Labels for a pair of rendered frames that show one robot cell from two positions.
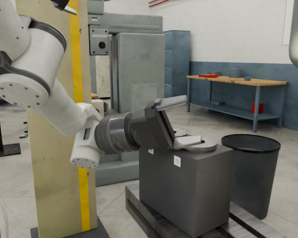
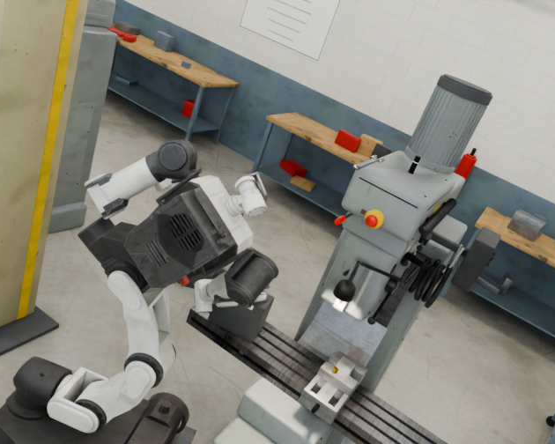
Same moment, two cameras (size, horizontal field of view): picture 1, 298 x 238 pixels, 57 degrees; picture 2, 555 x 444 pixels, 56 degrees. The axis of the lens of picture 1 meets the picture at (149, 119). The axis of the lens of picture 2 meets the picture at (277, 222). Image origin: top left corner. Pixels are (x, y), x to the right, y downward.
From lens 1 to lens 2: 1.73 m
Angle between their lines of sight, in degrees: 41
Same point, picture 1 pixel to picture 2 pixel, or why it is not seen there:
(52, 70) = not seen: hidden behind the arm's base
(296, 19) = (326, 287)
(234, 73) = (163, 42)
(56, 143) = (11, 223)
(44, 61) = not seen: hidden behind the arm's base
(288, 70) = (240, 66)
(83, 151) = (208, 307)
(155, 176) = (229, 310)
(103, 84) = not seen: outside the picture
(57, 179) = (3, 263)
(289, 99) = (233, 107)
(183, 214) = (247, 331)
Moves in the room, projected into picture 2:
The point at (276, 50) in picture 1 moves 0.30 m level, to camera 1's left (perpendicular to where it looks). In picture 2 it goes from (231, 29) to (210, 23)
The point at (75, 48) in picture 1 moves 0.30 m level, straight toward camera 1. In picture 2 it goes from (55, 108) to (85, 135)
